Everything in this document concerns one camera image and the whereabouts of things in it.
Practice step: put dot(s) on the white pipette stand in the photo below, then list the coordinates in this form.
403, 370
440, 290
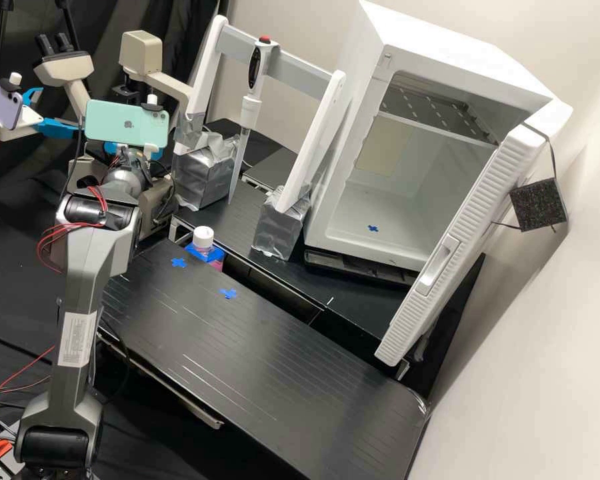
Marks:
205, 72

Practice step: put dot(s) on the white incubator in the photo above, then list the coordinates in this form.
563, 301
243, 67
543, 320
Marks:
415, 200

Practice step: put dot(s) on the incubator door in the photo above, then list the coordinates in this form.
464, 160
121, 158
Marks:
460, 260

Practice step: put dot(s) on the black platform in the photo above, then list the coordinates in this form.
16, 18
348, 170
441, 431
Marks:
352, 302
232, 227
271, 170
260, 360

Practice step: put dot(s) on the right wrist camera phone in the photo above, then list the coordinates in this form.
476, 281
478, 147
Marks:
120, 125

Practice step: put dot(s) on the pipette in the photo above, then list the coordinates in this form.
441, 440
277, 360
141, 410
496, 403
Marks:
256, 65

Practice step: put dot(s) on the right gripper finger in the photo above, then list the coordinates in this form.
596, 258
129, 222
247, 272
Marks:
112, 148
156, 154

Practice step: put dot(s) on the small bottle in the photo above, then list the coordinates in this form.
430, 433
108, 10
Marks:
203, 245

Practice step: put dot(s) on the blue bottle holder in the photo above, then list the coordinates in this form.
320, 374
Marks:
213, 260

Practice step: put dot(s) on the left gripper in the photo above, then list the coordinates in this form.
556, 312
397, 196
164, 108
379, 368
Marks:
20, 125

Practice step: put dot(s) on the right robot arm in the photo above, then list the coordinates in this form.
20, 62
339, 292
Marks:
77, 300

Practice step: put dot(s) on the black tray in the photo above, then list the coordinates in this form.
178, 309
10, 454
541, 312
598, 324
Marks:
360, 271

